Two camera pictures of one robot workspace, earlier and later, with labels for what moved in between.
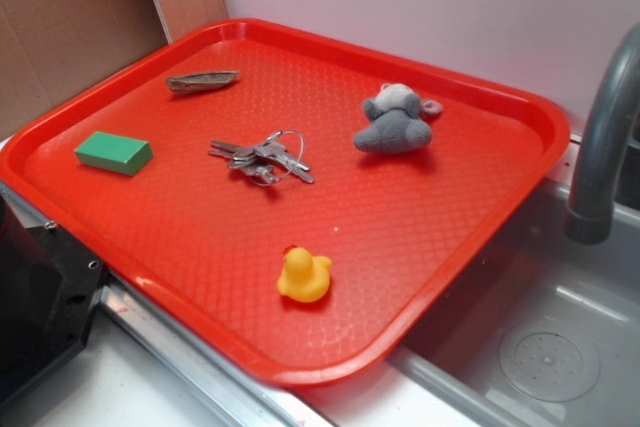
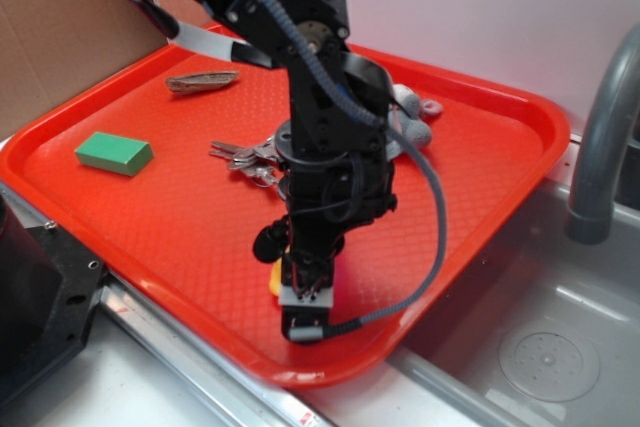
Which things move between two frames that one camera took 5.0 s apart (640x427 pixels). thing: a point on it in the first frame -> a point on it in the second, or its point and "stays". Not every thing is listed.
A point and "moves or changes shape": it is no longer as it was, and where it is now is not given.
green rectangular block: x=114 y=153 stays
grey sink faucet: x=590 y=217 stays
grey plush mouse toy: x=399 y=125 stays
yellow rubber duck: x=305 y=278 moves or changes shape
